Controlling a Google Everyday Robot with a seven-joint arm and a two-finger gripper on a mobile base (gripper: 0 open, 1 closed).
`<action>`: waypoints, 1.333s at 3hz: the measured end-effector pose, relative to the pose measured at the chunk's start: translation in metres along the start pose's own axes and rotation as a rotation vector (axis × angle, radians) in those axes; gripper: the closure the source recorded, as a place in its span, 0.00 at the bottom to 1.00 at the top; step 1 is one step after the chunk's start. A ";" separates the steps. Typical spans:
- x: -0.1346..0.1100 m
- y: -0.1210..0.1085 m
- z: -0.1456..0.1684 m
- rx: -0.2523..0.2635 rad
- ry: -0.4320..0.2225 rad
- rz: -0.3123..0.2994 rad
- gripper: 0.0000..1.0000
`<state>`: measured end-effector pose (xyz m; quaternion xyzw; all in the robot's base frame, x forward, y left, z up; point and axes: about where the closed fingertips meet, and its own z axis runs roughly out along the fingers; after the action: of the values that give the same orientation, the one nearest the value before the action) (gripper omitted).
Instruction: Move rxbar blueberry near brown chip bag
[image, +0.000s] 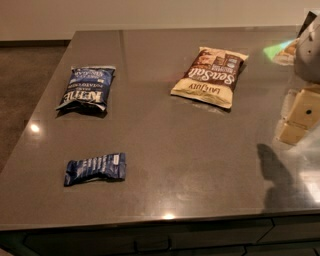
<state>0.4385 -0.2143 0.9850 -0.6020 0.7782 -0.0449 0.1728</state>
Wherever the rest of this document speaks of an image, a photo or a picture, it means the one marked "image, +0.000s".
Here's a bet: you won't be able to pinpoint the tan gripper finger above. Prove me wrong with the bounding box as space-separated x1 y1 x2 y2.
276 87 320 145

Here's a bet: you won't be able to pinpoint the blue rxbar blueberry bar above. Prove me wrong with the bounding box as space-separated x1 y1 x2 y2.
64 153 126 187

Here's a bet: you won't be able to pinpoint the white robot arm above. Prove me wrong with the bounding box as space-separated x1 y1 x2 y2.
273 11 320 145

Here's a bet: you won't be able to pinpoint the brown sea salt chip bag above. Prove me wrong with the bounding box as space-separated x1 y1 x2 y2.
170 47 248 109

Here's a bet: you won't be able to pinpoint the blue Kettle chip bag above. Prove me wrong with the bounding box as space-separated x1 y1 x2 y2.
56 66 116 112

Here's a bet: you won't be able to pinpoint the dark cabinet drawer fronts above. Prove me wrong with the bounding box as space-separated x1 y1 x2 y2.
0 215 320 256

